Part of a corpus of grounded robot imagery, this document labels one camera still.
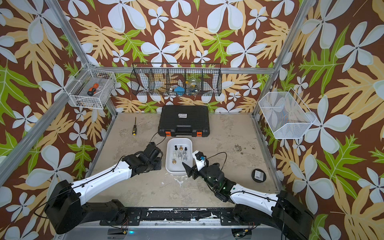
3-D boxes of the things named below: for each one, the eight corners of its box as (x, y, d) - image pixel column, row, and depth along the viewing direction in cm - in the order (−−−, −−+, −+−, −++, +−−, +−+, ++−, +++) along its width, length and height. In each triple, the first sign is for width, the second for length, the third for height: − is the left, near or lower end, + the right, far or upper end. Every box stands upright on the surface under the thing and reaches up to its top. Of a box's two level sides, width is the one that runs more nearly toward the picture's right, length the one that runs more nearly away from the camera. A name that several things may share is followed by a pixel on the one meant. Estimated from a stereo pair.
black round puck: (252, 182, 88) (254, 181, 86) (249, 170, 93) (251, 168, 90) (266, 182, 88) (268, 181, 86) (262, 170, 93) (264, 168, 90)
